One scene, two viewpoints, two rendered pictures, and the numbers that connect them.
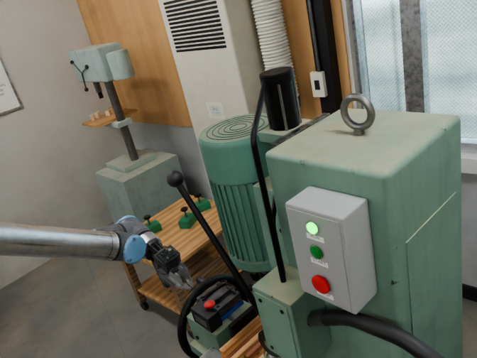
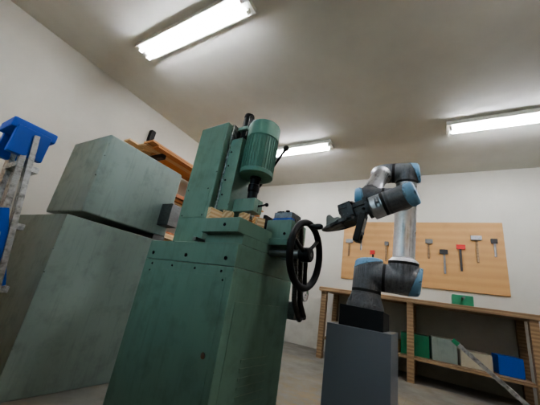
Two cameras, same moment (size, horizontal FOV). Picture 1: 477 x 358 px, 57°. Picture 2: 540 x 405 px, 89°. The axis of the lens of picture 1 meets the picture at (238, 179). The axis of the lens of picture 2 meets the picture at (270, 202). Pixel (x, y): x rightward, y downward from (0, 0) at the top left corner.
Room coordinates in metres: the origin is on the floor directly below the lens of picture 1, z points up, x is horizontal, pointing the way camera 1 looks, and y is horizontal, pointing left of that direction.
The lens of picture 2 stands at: (2.16, -0.30, 0.63)
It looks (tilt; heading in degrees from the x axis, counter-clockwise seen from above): 19 degrees up; 164
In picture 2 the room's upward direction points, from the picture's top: 9 degrees clockwise
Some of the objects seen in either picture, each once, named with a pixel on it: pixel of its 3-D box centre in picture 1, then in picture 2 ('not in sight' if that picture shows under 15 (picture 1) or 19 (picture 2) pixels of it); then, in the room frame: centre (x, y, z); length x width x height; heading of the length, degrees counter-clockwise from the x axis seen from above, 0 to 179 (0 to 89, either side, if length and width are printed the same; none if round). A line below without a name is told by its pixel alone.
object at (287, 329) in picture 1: (292, 316); not in sight; (0.60, -0.03, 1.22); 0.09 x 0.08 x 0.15; 37
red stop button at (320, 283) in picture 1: (320, 284); not in sight; (0.50, -0.08, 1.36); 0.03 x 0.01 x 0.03; 37
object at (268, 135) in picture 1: (286, 117); (247, 128); (0.75, -0.11, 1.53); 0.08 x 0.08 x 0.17; 37
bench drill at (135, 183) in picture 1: (133, 153); not in sight; (3.10, 0.71, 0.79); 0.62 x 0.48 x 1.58; 39
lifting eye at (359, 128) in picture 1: (357, 114); not in sight; (0.63, -0.20, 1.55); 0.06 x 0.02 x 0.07; 37
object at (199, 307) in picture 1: (214, 303); (288, 218); (0.98, 0.15, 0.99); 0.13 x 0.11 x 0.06; 127
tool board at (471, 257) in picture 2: not in sight; (413, 252); (-0.86, 2.76, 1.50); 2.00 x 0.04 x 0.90; 42
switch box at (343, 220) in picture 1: (331, 248); not in sight; (0.52, -0.11, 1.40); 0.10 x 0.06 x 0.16; 37
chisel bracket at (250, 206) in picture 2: not in sight; (247, 208); (0.85, -0.04, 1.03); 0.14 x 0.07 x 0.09; 37
